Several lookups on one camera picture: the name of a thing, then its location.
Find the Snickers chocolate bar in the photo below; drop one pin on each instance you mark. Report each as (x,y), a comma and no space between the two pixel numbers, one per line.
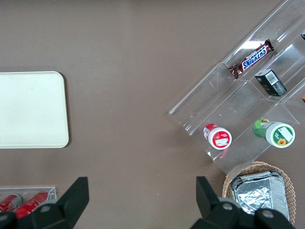
(253,58)

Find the clear acrylic bottle rack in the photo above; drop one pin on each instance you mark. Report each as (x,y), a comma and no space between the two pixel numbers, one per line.
(53,190)

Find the green flower-lid cup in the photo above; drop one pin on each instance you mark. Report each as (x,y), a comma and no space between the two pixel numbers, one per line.
(278,134)

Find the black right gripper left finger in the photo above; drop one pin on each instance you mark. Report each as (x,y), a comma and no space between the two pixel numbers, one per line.
(71,202)

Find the red strawberry yogurt cup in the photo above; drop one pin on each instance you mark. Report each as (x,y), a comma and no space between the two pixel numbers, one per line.
(219,138)

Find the red cola bottle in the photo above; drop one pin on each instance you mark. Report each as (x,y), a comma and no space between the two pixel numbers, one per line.
(8,202)
(32,202)

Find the light wicker basket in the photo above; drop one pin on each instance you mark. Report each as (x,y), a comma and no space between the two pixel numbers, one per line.
(289,186)

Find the clear acrylic stepped display shelf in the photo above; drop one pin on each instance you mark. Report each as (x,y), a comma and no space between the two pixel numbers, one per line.
(224,100)

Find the dark snack packet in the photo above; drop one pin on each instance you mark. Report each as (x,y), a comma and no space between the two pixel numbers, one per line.
(303,36)

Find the aluminium foil container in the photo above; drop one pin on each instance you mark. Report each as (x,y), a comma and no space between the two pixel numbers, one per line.
(257,193)

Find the small black barcode box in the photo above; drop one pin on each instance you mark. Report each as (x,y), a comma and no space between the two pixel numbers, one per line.
(270,82)

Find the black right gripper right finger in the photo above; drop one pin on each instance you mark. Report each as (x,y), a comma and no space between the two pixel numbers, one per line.
(209,205)

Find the cream rectangular serving tray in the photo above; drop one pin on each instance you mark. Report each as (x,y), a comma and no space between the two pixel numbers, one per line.
(31,109)

